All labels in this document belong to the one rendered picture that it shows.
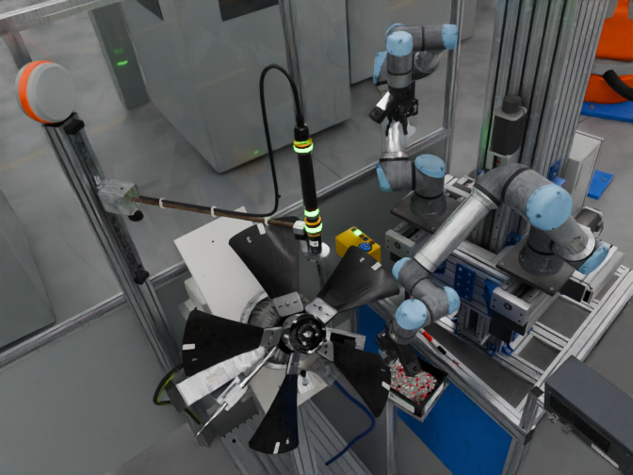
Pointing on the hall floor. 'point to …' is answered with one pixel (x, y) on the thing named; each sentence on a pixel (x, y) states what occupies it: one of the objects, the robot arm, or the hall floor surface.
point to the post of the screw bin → (392, 438)
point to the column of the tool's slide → (161, 337)
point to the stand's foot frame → (240, 454)
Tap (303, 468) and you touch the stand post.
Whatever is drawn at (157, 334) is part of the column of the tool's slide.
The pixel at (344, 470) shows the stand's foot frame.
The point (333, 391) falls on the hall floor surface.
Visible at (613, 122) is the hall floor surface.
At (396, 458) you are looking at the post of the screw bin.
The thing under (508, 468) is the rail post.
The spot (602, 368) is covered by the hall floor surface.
